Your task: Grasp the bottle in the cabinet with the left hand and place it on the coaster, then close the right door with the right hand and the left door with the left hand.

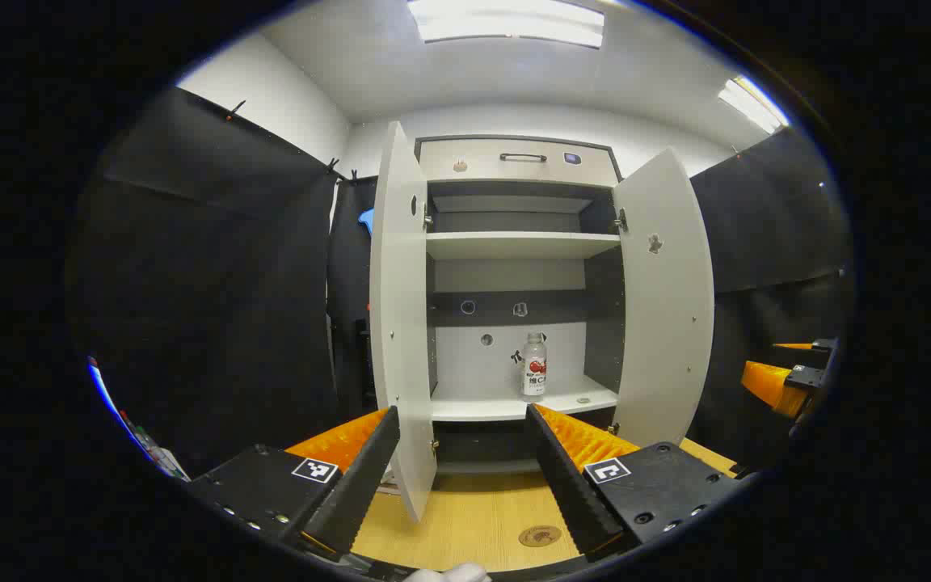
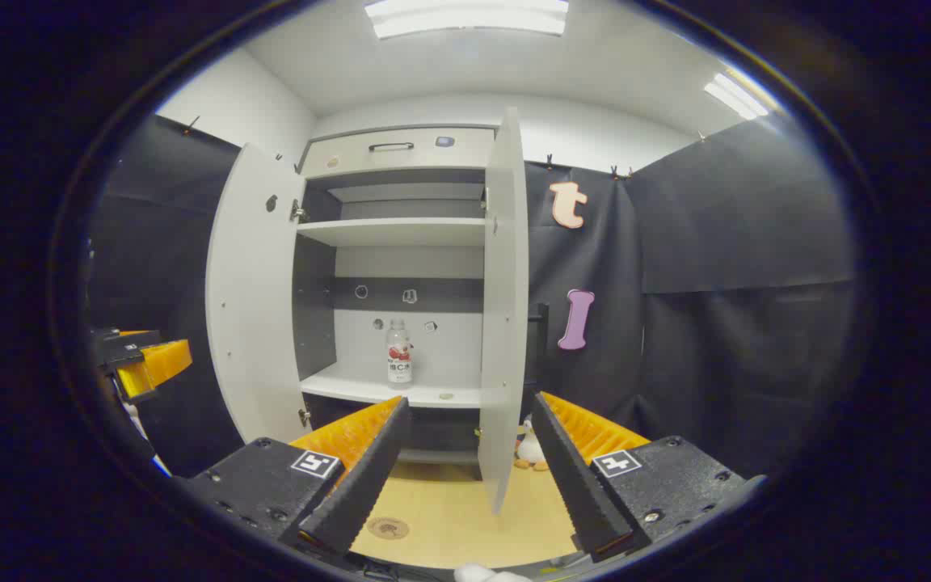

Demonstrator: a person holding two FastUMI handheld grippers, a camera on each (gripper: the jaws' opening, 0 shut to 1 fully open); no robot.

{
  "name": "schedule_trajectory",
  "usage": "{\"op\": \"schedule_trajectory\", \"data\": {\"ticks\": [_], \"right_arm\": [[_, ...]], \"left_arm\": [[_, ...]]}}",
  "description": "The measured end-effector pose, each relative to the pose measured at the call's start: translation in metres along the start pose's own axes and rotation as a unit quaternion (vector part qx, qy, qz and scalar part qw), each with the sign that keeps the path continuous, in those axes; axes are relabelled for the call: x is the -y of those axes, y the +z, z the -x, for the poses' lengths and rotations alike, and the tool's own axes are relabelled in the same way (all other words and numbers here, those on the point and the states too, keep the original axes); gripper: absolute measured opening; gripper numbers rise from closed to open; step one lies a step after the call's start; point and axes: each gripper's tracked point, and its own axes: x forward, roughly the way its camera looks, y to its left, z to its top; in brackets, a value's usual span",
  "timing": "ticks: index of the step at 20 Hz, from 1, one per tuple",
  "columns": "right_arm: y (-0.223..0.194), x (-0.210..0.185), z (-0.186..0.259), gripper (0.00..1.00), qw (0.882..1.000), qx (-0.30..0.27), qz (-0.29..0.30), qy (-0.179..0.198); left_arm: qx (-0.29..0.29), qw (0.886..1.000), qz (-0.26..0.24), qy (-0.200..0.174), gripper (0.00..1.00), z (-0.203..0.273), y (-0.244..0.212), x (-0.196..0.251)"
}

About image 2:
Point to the grey cabinet drawer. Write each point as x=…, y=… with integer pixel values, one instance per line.
x=465, y=153

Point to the metal door hinge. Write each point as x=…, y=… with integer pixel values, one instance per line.
x=297, y=212
x=304, y=416

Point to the grey cabinet door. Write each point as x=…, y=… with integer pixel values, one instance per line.
x=504, y=323
x=251, y=307

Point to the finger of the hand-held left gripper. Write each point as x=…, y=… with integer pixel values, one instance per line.
x=158, y=364
x=126, y=343

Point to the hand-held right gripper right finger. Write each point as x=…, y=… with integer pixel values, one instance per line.
x=575, y=485

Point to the clear bottle with red label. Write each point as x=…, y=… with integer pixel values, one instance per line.
x=399, y=356

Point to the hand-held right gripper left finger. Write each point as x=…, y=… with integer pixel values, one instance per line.
x=356, y=485

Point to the black backdrop cloth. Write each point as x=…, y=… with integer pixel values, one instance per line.
x=716, y=283

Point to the grey cabinet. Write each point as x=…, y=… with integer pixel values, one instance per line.
x=401, y=230

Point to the ceiling light panel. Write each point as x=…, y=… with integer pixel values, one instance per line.
x=465, y=18
x=736, y=95

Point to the penguin plush toy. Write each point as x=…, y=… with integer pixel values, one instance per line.
x=526, y=449

